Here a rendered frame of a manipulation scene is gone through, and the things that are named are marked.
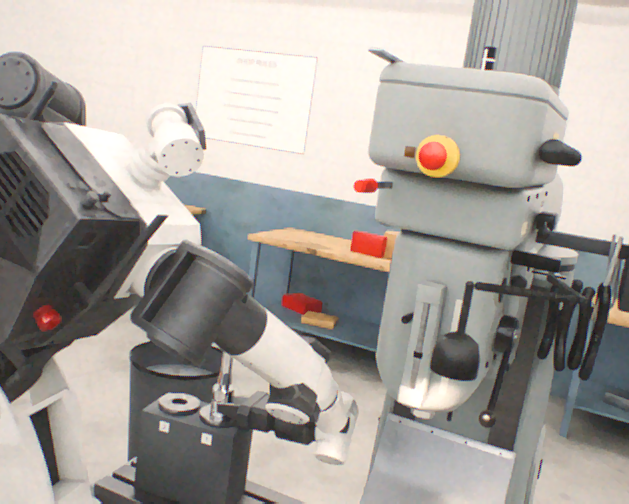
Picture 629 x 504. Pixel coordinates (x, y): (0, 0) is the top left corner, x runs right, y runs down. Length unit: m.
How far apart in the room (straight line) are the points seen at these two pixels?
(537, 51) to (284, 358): 0.76
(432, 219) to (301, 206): 4.89
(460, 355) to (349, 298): 4.88
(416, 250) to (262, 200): 5.04
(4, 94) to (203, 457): 0.82
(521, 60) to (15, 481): 1.17
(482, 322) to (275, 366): 0.36
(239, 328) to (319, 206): 4.94
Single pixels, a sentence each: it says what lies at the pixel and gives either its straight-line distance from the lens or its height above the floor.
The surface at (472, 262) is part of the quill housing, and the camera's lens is 1.13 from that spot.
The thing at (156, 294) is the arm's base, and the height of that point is 1.51.
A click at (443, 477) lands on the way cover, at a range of 1.71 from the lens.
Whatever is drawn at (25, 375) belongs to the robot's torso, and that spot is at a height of 1.31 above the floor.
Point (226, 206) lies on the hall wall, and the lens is 6.34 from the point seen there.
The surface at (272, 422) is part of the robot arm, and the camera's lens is 1.42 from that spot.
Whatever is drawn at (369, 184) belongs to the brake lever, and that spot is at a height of 1.70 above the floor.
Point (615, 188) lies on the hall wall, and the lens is 5.39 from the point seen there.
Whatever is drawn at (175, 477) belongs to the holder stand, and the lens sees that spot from 1.54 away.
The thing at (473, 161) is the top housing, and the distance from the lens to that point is 0.99.
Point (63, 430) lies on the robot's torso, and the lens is 1.29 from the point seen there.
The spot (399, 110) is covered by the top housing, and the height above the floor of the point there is 1.82.
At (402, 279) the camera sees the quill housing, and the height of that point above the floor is 1.54.
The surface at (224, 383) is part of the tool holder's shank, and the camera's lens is 1.46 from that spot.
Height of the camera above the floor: 1.77
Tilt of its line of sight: 10 degrees down
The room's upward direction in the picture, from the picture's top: 8 degrees clockwise
